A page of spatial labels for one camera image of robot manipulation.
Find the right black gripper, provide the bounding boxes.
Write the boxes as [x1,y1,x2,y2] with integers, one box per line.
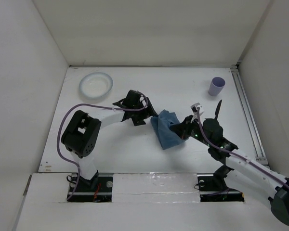
[169,115,212,147]

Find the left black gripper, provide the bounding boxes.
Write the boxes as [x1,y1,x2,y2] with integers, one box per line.
[131,98,157,126]

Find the blue cloth napkin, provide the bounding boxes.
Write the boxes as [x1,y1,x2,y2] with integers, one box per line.
[150,110,186,150]

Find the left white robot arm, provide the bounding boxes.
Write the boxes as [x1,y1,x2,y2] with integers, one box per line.
[56,90,157,191]

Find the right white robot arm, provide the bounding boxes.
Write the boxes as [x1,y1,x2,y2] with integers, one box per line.
[170,116,289,226]

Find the black plastic knife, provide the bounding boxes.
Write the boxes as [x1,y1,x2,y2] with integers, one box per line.
[214,100,222,120]

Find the lavender plastic cup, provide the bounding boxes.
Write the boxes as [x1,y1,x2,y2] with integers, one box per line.
[208,77,225,97]

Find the white blue-rimmed plate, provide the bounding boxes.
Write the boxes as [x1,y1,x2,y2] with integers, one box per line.
[79,72,113,100]

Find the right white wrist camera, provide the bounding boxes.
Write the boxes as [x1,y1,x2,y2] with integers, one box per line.
[191,103,204,116]

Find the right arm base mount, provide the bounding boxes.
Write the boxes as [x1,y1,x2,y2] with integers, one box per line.
[194,166,245,203]

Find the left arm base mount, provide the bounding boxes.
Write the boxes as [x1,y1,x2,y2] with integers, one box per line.
[66,173,114,203]

